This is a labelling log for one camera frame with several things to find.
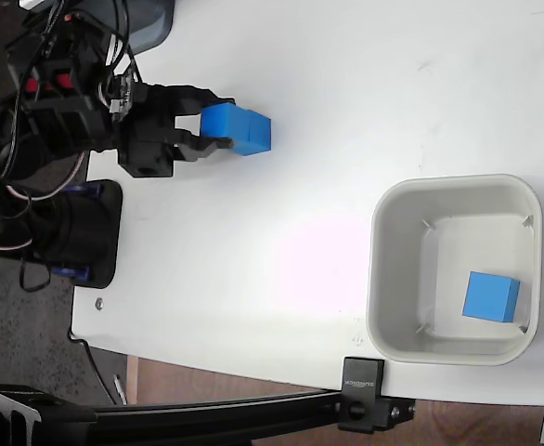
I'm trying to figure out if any black floor cable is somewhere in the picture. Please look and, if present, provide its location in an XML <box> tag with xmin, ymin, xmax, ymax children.
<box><xmin>69</xmin><ymin>330</ymin><xmax>118</xmax><ymax>406</ymax></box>

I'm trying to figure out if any white red cable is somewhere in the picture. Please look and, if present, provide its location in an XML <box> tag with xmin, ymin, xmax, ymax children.
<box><xmin>0</xmin><ymin>149</ymin><xmax>91</xmax><ymax>255</ymax></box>

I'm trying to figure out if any blue table clamp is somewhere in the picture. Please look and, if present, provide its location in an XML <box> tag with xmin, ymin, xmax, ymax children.
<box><xmin>50</xmin><ymin>266</ymin><xmax>92</xmax><ymax>282</ymax></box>
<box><xmin>63</xmin><ymin>182</ymin><xmax>104</xmax><ymax>197</ymax></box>

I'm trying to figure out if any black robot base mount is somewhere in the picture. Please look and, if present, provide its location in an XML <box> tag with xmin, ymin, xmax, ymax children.
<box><xmin>0</xmin><ymin>178</ymin><xmax>124</xmax><ymax>290</ymax></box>

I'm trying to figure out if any black rail clamp block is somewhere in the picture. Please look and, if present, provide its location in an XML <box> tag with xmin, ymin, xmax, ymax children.
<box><xmin>337</xmin><ymin>356</ymin><xmax>416</xmax><ymax>433</ymax></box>

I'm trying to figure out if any light wooden board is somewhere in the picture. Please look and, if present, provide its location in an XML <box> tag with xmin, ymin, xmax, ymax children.
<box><xmin>125</xmin><ymin>355</ymin><xmax>140</xmax><ymax>405</ymax></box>

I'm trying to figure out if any gray plastic chair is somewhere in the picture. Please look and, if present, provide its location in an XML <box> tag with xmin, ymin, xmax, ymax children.
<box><xmin>123</xmin><ymin>0</ymin><xmax>176</xmax><ymax>53</ymax></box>

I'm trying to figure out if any blue cube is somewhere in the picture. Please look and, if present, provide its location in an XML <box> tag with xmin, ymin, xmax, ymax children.
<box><xmin>460</xmin><ymin>270</ymin><xmax>522</xmax><ymax>323</ymax></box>
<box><xmin>199</xmin><ymin>102</ymin><xmax>273</xmax><ymax>158</ymax></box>

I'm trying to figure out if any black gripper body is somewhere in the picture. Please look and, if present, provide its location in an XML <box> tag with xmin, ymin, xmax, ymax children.
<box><xmin>112</xmin><ymin>81</ymin><xmax>183</xmax><ymax>179</ymax></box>

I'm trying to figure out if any white plastic bin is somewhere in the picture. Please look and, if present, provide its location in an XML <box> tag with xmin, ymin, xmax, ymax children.
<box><xmin>365</xmin><ymin>173</ymin><xmax>544</xmax><ymax>367</ymax></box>

